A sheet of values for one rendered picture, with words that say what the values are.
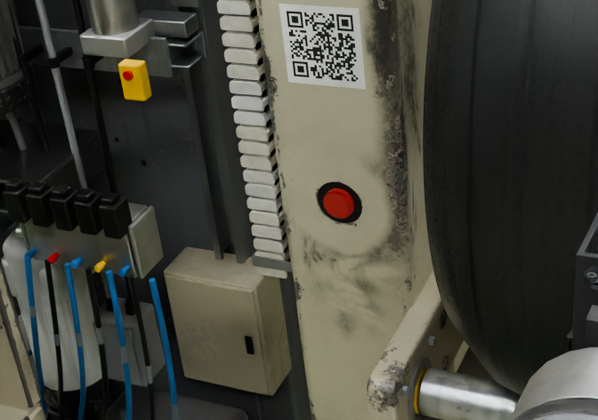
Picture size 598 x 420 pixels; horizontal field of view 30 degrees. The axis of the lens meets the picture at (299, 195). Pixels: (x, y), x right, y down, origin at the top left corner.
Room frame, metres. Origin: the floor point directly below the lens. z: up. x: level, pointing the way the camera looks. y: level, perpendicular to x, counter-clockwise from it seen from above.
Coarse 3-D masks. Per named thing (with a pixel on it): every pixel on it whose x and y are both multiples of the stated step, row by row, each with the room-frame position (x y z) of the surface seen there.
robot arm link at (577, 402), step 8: (560, 400) 0.35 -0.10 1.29; (568, 400) 0.34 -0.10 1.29; (576, 400) 0.34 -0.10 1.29; (584, 400) 0.34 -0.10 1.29; (592, 400) 0.34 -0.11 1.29; (536, 408) 0.35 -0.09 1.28; (544, 408) 0.34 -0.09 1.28; (552, 408) 0.34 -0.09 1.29; (560, 408) 0.34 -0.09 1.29; (568, 408) 0.34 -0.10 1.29; (576, 408) 0.34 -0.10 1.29; (584, 408) 0.33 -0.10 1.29; (592, 408) 0.33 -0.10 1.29; (520, 416) 0.35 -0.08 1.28; (528, 416) 0.34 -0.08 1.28; (536, 416) 0.34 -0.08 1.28; (544, 416) 0.34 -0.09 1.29; (552, 416) 0.33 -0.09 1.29; (560, 416) 0.33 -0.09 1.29; (568, 416) 0.33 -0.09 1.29; (576, 416) 0.33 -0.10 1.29; (584, 416) 0.33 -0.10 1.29; (592, 416) 0.33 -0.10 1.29
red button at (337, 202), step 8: (328, 192) 0.91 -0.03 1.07; (336, 192) 0.90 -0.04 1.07; (344, 192) 0.90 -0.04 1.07; (328, 200) 0.90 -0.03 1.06; (336, 200) 0.90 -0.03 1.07; (344, 200) 0.90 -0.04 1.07; (352, 200) 0.90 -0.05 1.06; (328, 208) 0.90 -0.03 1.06; (336, 208) 0.90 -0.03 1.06; (344, 208) 0.90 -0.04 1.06; (352, 208) 0.89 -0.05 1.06; (336, 216) 0.90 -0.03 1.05; (344, 216) 0.90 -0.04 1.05
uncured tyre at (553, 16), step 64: (448, 0) 0.69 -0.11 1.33; (512, 0) 0.65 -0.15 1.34; (576, 0) 0.63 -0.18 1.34; (448, 64) 0.67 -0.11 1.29; (512, 64) 0.63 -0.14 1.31; (576, 64) 0.61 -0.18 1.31; (448, 128) 0.65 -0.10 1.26; (512, 128) 0.62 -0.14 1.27; (576, 128) 0.60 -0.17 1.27; (448, 192) 0.65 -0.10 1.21; (512, 192) 0.61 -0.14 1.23; (576, 192) 0.59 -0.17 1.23; (448, 256) 0.65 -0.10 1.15; (512, 256) 0.61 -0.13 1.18; (576, 256) 0.59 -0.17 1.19; (512, 320) 0.62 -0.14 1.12; (512, 384) 0.67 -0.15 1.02
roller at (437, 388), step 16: (432, 368) 0.82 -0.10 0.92; (416, 384) 0.80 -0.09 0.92; (432, 384) 0.79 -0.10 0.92; (448, 384) 0.79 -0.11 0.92; (464, 384) 0.79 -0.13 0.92; (480, 384) 0.78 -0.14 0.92; (496, 384) 0.78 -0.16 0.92; (416, 400) 0.79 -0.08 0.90; (432, 400) 0.79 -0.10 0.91; (448, 400) 0.78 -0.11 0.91; (464, 400) 0.77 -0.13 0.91; (480, 400) 0.77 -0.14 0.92; (496, 400) 0.76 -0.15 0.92; (512, 400) 0.76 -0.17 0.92; (432, 416) 0.79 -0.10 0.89; (448, 416) 0.78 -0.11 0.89; (464, 416) 0.77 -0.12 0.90; (480, 416) 0.76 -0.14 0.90; (496, 416) 0.76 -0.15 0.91
